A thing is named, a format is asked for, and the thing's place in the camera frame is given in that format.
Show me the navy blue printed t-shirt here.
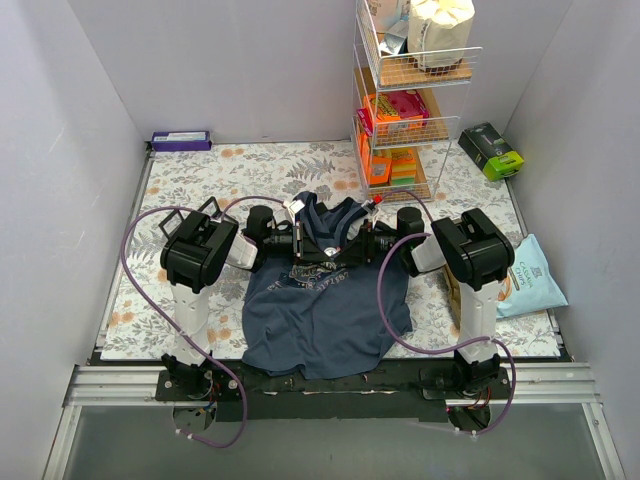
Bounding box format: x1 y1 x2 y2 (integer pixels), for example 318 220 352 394
242 191 412 379

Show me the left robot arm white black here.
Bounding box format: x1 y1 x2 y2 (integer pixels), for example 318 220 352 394
159 198 330 400

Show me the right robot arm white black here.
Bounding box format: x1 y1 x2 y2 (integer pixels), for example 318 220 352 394
337 201 515 398

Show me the black display case pink brooch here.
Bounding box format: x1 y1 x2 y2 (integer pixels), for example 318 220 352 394
198 196 222 219

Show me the black display case gold brooch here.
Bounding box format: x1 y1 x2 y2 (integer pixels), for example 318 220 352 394
158 209 184 239

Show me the orange box bottom left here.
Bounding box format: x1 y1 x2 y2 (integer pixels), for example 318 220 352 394
369 155 392 186

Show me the orange yellow box bottom front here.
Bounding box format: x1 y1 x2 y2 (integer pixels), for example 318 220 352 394
390 148 417 185

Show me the purple flat box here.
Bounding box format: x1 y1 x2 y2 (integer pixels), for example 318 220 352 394
150 131 212 152

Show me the orange snack box upper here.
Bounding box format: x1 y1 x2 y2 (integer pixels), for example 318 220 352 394
363 93 401 122

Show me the magenta pink box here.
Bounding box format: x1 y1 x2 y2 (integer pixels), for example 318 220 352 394
387 90 430 120

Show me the black green box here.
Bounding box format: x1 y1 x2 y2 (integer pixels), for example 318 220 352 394
458 122 524 182

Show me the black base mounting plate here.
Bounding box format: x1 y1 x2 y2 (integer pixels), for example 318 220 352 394
155 359 511 423

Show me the cassava chips bag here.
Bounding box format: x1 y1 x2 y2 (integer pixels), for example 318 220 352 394
483 234 568 319

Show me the teal blue box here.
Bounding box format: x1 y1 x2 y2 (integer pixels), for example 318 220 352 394
379 21 409 55

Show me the cream paper wrapped roll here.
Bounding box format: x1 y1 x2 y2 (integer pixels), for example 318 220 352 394
407 0 475 74

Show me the pink white carton top shelf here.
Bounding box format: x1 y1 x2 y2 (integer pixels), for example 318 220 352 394
363 0 411 40

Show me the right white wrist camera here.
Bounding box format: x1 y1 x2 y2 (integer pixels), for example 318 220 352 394
361 199 380 226

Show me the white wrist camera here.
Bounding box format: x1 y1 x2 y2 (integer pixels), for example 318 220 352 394
361 199 380 226
282 199 305 224

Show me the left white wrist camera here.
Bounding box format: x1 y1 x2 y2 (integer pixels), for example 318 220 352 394
282 199 305 224

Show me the white wire shelf rack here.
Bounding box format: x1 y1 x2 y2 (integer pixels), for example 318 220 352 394
351 1 482 201

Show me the aluminium rail frame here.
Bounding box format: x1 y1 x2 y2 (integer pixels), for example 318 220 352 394
41 144 626 480

